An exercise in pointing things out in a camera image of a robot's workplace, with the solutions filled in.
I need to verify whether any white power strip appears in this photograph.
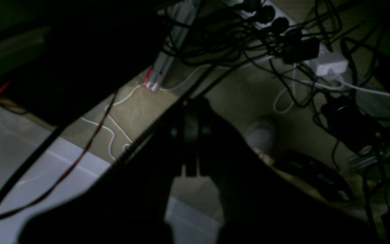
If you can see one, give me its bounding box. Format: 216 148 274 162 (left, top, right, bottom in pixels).
222 0 299 36

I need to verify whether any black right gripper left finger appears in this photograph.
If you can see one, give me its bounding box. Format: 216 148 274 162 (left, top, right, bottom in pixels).
19 100 195 244

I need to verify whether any aluminium table leg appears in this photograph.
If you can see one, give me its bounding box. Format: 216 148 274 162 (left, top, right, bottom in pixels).
140 0 202 93

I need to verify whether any red cable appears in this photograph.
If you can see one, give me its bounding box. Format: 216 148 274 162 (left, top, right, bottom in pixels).
0 91 117 221

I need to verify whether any white power adapter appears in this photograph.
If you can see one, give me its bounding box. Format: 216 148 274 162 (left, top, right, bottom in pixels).
309 53 348 76

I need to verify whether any white thin cable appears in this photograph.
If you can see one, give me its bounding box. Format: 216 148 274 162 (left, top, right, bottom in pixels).
80 64 212 161

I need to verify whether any black power brick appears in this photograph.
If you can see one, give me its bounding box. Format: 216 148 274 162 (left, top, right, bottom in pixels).
321 96 378 152

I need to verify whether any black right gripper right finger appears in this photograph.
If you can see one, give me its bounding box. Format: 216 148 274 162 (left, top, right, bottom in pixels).
199 98 375 244

